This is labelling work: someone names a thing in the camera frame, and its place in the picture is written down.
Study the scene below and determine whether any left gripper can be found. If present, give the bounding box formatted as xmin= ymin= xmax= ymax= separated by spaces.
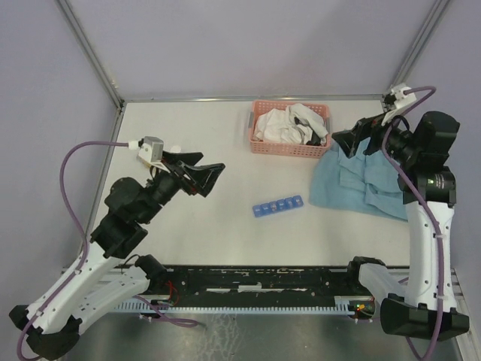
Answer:
xmin=138 ymin=150 xmax=225 ymax=223

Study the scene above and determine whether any white slotted cable duct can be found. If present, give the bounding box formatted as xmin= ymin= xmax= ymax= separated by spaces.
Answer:
xmin=112 ymin=296 xmax=358 ymax=314

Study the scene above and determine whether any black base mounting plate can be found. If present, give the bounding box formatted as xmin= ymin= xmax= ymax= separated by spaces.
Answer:
xmin=142 ymin=265 xmax=373 ymax=308

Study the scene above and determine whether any right aluminium frame post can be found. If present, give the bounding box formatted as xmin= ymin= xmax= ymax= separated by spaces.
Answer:
xmin=389 ymin=0 xmax=452 ymax=88

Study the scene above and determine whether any left aluminium frame post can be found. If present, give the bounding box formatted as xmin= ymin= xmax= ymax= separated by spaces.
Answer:
xmin=54 ymin=0 xmax=124 ymax=109

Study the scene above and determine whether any aluminium front rail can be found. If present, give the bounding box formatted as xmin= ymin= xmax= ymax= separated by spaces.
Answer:
xmin=98 ymin=268 xmax=464 ymax=298

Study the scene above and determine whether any blue weekly pill organizer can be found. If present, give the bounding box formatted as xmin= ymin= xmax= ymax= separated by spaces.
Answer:
xmin=252 ymin=195 xmax=304 ymax=218

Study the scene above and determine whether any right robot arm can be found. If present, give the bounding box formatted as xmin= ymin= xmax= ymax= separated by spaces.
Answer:
xmin=332 ymin=111 xmax=470 ymax=341

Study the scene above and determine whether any pink plastic basket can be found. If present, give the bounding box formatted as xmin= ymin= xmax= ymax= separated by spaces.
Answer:
xmin=248 ymin=100 xmax=332 ymax=159

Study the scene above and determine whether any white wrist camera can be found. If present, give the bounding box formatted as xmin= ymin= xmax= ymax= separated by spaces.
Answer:
xmin=382 ymin=83 xmax=417 ymax=126
xmin=128 ymin=136 xmax=164 ymax=168

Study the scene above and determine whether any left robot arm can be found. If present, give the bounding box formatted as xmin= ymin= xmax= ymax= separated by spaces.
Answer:
xmin=9 ymin=152 xmax=225 ymax=360

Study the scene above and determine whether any light blue cloth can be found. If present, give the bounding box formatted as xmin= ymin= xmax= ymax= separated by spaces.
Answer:
xmin=309 ymin=141 xmax=407 ymax=221

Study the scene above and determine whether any white cloth in basket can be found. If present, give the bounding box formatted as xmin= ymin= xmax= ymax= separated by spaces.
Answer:
xmin=253 ymin=103 xmax=328 ymax=146

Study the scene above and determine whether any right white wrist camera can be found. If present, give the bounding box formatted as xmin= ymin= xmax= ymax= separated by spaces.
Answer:
xmin=382 ymin=83 xmax=417 ymax=126

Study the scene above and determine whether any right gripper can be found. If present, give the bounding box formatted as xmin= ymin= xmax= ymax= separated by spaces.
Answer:
xmin=331 ymin=105 xmax=420 ymax=165

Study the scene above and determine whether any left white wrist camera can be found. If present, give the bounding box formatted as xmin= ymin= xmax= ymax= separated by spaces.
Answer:
xmin=128 ymin=136 xmax=164 ymax=168

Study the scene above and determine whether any aluminium frame post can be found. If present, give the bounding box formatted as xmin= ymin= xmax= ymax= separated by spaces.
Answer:
xmin=54 ymin=0 xmax=124 ymax=109
xmin=389 ymin=0 xmax=452 ymax=88

